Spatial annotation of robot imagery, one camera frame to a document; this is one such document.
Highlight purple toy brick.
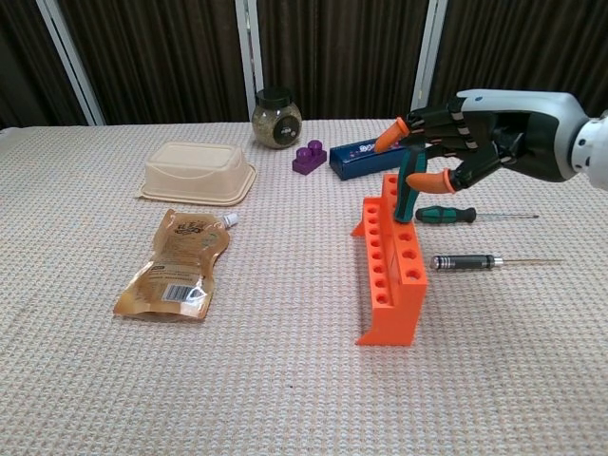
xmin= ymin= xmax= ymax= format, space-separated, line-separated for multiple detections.
xmin=292 ymin=140 xmax=329 ymax=175

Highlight beige woven tablecloth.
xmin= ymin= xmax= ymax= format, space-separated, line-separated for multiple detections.
xmin=0 ymin=116 xmax=608 ymax=456

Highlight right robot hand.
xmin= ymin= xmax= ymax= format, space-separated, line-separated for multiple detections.
xmin=374 ymin=88 xmax=588 ymax=197

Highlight brown spout pouch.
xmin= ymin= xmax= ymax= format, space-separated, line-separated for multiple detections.
xmin=112 ymin=209 xmax=240 ymax=320

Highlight grey partition post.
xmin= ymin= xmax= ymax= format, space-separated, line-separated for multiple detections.
xmin=408 ymin=0 xmax=448 ymax=120
xmin=36 ymin=0 xmax=106 ymax=126
xmin=236 ymin=0 xmax=265 ymax=121

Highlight orange tool holder rack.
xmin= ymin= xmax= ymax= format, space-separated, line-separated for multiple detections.
xmin=350 ymin=173 xmax=429 ymax=348

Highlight beige plastic food container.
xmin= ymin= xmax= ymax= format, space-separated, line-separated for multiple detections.
xmin=135 ymin=141 xmax=258 ymax=207

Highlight green black striped screwdriver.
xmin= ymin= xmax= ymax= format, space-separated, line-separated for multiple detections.
xmin=414 ymin=204 xmax=541 ymax=225

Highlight blue printed pencil box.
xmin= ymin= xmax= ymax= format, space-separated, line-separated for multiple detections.
xmin=329 ymin=137 xmax=415 ymax=182

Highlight glass jar black lid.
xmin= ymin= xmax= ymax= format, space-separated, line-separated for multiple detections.
xmin=251 ymin=87 xmax=304 ymax=151

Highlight black metal precision screwdriver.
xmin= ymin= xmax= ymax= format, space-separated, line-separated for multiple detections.
xmin=429 ymin=254 xmax=566 ymax=272

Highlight teal handled screwdriver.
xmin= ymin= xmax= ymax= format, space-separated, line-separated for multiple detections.
xmin=392 ymin=145 xmax=428 ymax=224

